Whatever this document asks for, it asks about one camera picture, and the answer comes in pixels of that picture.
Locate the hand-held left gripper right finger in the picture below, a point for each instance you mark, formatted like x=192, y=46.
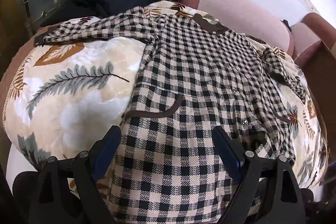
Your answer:
x=229, y=149

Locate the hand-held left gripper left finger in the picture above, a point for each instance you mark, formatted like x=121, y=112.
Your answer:
x=105, y=153

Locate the black and cream checked coat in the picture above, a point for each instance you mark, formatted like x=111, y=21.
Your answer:
x=183, y=77

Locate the leaf print plush blanket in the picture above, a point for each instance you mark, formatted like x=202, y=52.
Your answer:
x=78, y=98

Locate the brown wooden board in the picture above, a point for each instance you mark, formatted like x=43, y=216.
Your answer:
x=319, y=69

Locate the small dark object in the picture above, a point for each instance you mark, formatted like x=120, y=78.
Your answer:
x=286, y=25

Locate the pink sofa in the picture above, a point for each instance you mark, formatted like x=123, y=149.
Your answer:
x=236, y=3

